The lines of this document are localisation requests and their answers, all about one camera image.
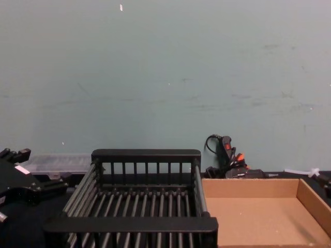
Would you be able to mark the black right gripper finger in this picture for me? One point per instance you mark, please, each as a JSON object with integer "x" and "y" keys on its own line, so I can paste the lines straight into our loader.
{"x": 325, "y": 182}

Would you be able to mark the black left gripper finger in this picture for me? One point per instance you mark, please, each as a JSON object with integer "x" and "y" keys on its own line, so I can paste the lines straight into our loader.
{"x": 20, "y": 155}
{"x": 53, "y": 187}

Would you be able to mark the small white three-armed plastic piece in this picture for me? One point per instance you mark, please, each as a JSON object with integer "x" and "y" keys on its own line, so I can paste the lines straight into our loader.
{"x": 313, "y": 172}

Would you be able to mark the clear plastic case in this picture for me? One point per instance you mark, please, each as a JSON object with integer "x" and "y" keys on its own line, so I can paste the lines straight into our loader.
{"x": 59, "y": 162}

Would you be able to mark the shallow brown cardboard tray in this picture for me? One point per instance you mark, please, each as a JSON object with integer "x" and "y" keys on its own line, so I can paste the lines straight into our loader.
{"x": 258, "y": 217}

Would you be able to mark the black rack with steel bars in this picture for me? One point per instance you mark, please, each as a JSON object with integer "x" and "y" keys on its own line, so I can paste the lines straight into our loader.
{"x": 134, "y": 222}

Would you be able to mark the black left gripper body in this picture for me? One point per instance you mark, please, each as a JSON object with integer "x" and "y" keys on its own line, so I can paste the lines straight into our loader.
{"x": 18, "y": 183}

